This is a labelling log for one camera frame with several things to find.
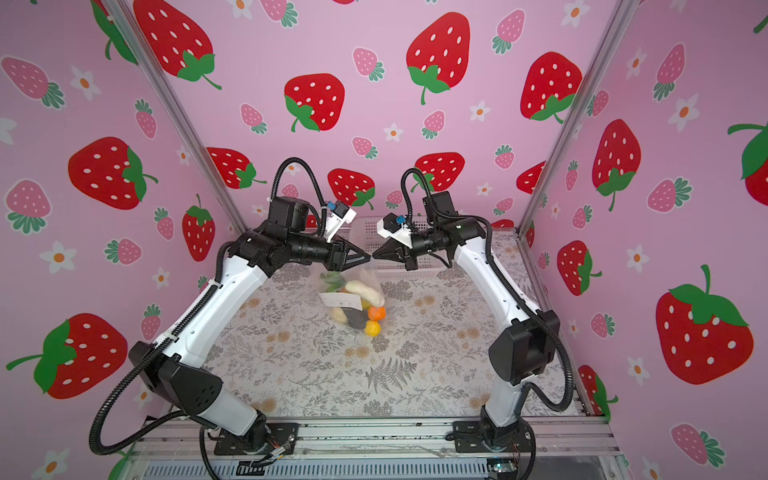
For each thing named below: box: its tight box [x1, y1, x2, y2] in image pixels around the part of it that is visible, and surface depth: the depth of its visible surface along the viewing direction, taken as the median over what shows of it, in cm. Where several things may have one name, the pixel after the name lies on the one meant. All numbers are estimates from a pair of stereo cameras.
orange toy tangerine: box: [368, 306, 387, 322], surface depth 90 cm
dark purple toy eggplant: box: [341, 307, 369, 329], surface depth 89 cm
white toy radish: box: [320, 271, 385, 307], surface depth 88 cm
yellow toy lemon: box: [364, 320, 383, 337], surface depth 90 cm
